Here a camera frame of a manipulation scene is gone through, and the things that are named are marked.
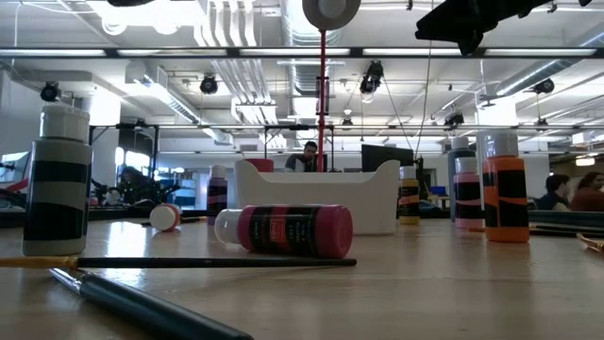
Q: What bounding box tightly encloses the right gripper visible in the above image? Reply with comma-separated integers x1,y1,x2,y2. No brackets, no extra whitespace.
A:
414,0,558,58

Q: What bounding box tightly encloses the large dark teal paint bottle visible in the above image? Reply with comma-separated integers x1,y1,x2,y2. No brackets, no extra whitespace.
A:
446,136,478,222

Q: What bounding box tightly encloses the yellow paint bottle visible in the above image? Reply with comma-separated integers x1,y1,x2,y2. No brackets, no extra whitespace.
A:
397,165,421,226

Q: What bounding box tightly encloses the pink paint bottle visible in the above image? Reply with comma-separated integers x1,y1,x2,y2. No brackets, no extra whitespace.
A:
453,156,486,230

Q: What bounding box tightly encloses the orange paint bottle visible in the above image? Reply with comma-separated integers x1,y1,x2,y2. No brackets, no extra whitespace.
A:
481,131,531,245

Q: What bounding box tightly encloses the thin black paintbrush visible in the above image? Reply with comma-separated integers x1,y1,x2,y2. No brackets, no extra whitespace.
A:
468,225,604,239

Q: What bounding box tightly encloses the magenta paint bottle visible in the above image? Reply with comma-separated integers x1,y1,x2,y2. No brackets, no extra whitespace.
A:
214,203,355,260

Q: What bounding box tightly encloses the purple paint bottle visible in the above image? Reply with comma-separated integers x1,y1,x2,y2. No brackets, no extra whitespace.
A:
206,164,229,226

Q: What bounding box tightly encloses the dark paintbrush orange end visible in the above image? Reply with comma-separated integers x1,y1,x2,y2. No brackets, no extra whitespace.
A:
138,214,209,227

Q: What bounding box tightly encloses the black paintbrush yellow ferrule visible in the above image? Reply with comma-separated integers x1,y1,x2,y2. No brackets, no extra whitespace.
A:
0,256,358,270

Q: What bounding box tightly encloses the grey paint bottle black label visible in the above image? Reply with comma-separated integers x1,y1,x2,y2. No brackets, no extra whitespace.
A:
22,104,94,258

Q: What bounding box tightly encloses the red paint bottle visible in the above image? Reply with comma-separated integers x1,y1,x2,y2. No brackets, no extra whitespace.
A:
148,203,183,233

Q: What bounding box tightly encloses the black background monitor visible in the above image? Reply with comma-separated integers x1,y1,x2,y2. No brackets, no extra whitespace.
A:
361,144,415,174

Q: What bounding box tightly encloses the person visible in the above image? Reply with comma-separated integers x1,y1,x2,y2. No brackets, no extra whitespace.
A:
569,171,604,213
117,164,157,207
284,140,320,174
534,173,572,213

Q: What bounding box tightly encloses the white plastic bin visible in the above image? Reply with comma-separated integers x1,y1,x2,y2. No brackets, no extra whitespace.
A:
233,159,401,236

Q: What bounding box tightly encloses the tilted background screen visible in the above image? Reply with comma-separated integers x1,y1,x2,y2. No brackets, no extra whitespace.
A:
0,150,30,190

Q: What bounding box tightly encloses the hanging ceiling cord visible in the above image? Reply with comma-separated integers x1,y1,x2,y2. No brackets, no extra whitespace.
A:
413,0,435,160

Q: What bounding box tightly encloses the black aluminium rig frame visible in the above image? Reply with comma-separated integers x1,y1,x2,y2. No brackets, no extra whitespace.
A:
0,45,604,229

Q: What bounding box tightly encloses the black background workstation frame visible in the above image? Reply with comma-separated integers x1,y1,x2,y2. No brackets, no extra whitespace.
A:
88,123,604,174

